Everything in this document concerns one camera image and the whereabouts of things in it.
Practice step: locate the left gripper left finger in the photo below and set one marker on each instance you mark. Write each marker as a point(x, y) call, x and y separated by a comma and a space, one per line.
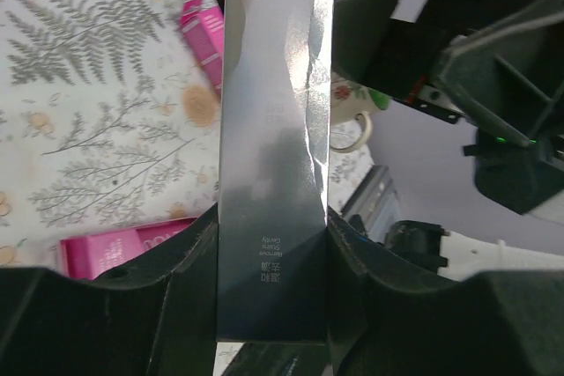
point(153, 315)

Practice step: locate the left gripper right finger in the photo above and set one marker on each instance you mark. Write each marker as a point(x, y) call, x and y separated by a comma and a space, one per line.
point(387, 316)

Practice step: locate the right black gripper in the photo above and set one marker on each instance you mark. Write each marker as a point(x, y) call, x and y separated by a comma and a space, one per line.
point(487, 60)

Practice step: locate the silver toothpaste box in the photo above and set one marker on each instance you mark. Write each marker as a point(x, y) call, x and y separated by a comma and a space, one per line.
point(273, 171)

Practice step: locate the pink toothpaste box right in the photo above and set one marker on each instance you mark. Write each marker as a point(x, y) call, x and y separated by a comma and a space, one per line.
point(88, 256)

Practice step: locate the pink toothpaste box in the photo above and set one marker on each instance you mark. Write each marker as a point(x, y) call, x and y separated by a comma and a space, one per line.
point(88, 256)
point(203, 29)

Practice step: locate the green mug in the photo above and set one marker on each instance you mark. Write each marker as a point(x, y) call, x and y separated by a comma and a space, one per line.
point(351, 101)

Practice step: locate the floral table mat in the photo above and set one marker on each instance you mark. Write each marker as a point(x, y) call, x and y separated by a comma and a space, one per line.
point(108, 122)

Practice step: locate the pink toothpaste box left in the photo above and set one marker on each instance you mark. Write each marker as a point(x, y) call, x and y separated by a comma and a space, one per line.
point(203, 29)

